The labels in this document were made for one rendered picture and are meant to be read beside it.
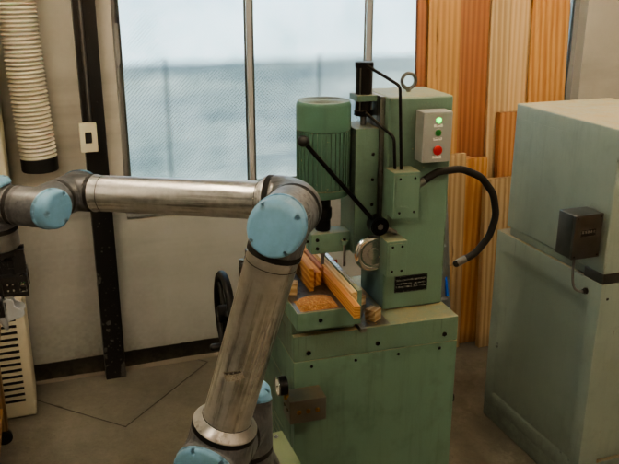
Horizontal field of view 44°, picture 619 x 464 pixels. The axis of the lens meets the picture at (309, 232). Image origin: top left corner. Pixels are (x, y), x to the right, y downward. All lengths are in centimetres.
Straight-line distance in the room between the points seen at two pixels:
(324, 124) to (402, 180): 30
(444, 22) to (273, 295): 256
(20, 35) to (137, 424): 171
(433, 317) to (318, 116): 77
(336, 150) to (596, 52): 248
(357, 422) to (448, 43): 203
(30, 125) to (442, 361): 193
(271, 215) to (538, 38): 291
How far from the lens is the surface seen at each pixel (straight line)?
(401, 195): 242
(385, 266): 248
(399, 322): 256
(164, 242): 380
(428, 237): 261
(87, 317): 389
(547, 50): 427
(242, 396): 171
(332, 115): 240
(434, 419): 279
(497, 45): 411
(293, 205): 150
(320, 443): 266
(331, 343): 249
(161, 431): 351
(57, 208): 178
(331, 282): 251
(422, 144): 244
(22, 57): 338
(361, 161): 248
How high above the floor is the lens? 188
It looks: 18 degrees down
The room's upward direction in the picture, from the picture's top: straight up
